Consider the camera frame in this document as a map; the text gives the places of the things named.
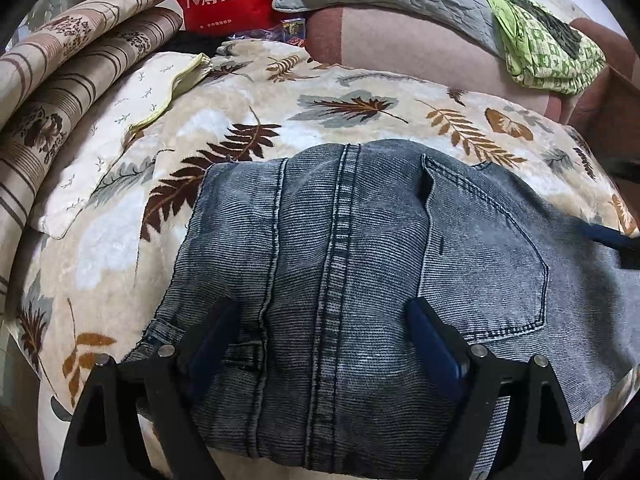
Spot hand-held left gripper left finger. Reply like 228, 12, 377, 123
55, 297, 246, 480

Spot small colourful packet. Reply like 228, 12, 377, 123
279, 19, 307, 44

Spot white pillow with green trim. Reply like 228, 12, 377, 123
30, 52, 213, 239

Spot beige brown striped quilt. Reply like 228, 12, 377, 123
0, 0, 186, 301

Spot grey-blue denim pants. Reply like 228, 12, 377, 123
120, 140, 640, 480

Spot black cloth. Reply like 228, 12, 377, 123
165, 32, 281, 56

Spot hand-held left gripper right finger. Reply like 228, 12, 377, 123
405, 297, 586, 480

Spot cream leaf-print blanket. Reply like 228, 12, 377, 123
15, 40, 640, 480

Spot green patterned cloth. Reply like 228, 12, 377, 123
465, 0, 607, 94

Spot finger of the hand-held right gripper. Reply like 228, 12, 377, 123
579, 222, 640, 262

